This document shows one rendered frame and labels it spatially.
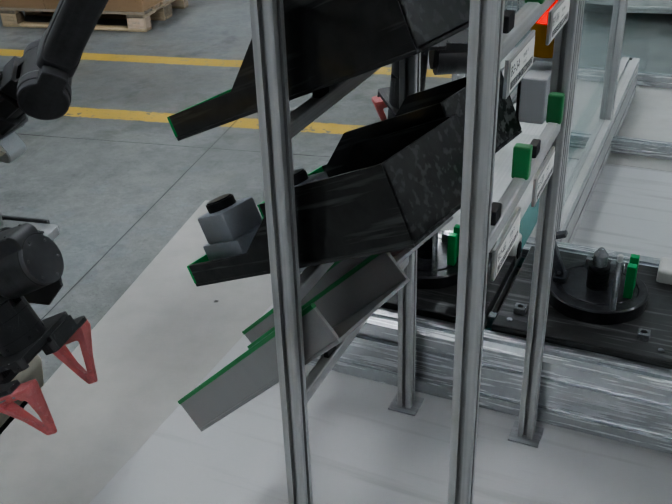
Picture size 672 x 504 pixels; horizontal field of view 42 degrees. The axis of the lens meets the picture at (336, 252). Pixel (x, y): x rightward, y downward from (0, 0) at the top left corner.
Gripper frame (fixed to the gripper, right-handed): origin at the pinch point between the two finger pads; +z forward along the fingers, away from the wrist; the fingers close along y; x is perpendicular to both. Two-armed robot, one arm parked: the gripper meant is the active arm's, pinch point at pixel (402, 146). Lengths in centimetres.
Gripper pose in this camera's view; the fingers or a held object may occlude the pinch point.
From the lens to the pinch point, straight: 151.6
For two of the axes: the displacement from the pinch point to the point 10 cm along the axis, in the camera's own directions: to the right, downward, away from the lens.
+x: -9.4, 2.2, -2.6
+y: -3.4, -6.4, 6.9
